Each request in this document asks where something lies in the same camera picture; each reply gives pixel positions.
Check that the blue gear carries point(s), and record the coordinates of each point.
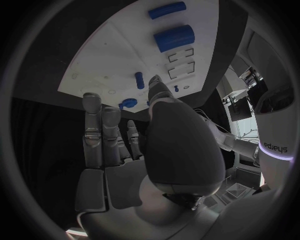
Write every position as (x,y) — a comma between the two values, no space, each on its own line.
(128,103)

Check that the small blue peg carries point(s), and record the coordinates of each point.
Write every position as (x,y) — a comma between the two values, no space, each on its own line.
(176,88)

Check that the long thin blue cylinder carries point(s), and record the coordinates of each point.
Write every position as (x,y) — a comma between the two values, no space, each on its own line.
(166,10)

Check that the white task board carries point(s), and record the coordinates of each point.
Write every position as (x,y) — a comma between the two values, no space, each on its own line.
(105,61)

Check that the large blue cylinder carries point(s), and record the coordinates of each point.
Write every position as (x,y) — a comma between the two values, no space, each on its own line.
(174,38)

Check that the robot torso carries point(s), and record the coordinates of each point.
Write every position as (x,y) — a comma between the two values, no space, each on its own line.
(274,131)

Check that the small blue cylinder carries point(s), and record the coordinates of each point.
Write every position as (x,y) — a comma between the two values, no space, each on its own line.
(139,80)

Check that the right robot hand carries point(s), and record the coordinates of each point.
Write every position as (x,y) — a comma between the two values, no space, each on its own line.
(182,150)

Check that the dark screen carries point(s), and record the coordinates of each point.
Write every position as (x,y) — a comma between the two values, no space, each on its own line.
(241,109)

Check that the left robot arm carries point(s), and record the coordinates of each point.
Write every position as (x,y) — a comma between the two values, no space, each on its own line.
(243,146)

